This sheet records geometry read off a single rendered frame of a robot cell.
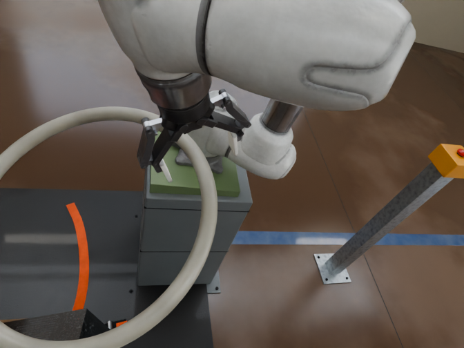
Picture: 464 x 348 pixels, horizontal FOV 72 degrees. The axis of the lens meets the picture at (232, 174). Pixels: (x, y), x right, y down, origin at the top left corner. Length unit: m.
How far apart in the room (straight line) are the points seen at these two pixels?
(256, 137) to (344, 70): 0.76
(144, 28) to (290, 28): 0.13
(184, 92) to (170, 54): 0.08
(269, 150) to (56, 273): 1.31
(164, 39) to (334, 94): 0.16
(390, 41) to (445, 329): 2.39
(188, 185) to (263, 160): 0.28
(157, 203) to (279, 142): 0.48
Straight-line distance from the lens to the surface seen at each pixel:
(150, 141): 0.50
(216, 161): 1.21
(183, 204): 1.18
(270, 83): 0.28
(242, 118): 0.54
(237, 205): 1.22
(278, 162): 1.06
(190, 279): 0.55
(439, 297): 2.68
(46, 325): 1.16
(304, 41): 0.26
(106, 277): 1.87
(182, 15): 0.30
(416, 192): 1.65
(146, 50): 0.34
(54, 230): 2.03
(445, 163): 1.54
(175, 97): 0.40
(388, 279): 2.47
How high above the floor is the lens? 1.73
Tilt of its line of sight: 47 degrees down
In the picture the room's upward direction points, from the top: 22 degrees clockwise
